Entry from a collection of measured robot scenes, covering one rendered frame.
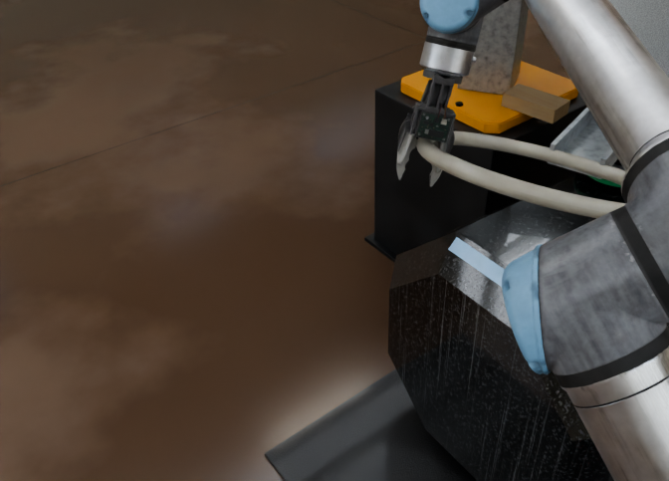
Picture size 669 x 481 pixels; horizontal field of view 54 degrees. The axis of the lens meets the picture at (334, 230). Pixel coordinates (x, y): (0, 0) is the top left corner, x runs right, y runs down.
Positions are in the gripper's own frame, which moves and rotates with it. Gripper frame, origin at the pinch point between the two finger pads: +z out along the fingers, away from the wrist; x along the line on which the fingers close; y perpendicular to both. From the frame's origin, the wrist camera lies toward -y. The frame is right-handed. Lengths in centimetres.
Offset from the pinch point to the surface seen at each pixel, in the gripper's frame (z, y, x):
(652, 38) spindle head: -35, -41, 49
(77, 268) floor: 103, -134, -123
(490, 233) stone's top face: 18.9, -37.6, 25.0
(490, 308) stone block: 32.4, -21.7, 26.5
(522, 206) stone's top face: 13, -49, 34
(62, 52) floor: 47, -362, -246
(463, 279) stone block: 29.6, -29.5, 20.0
